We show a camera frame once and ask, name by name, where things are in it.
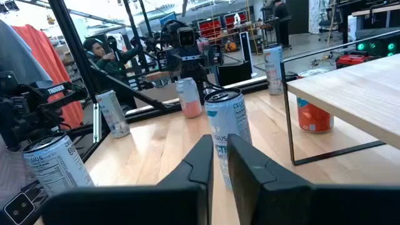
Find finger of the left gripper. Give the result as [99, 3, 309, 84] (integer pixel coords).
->
[166, 47, 183, 74]
[203, 44, 224, 68]

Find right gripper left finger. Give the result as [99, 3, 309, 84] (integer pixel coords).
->
[42, 134, 215, 225]

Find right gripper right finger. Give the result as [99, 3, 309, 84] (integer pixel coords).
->
[227, 133, 400, 225]

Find white can pink bottom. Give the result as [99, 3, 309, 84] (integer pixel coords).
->
[174, 77, 203, 119]

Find red can silver top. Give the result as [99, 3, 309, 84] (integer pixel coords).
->
[296, 67, 334, 134]

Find yellow tool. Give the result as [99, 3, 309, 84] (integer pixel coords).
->
[224, 40, 238, 53]

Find black box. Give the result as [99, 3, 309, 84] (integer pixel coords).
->
[215, 61, 253, 87]

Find red bin rack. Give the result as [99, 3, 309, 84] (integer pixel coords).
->
[223, 11, 248, 31]
[198, 18, 223, 40]

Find black tower white trim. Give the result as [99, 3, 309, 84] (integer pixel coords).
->
[239, 31, 254, 78]

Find blue monitor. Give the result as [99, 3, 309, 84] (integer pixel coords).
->
[159, 11, 178, 26]

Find white slim can orange print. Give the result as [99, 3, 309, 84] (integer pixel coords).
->
[262, 44, 284, 96]

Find person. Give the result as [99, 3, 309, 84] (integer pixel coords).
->
[271, 0, 293, 49]
[82, 37, 141, 83]

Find office chair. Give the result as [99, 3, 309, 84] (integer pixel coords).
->
[318, 6, 341, 41]

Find orange cloth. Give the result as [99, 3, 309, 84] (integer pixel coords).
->
[11, 24, 85, 129]

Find red black toolbox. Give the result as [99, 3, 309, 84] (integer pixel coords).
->
[336, 51, 381, 69]

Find grey cloth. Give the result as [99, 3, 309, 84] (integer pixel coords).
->
[0, 18, 54, 88]

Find black computer case green lights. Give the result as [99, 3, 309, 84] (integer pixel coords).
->
[354, 36, 400, 59]

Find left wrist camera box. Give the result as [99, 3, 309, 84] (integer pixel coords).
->
[176, 26, 197, 48]

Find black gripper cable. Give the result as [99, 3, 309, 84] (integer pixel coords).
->
[159, 19, 181, 43]

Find long silver frame bracket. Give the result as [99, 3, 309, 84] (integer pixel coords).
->
[92, 102, 103, 144]

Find wooden shelf black metal frame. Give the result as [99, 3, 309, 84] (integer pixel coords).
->
[279, 29, 400, 166]

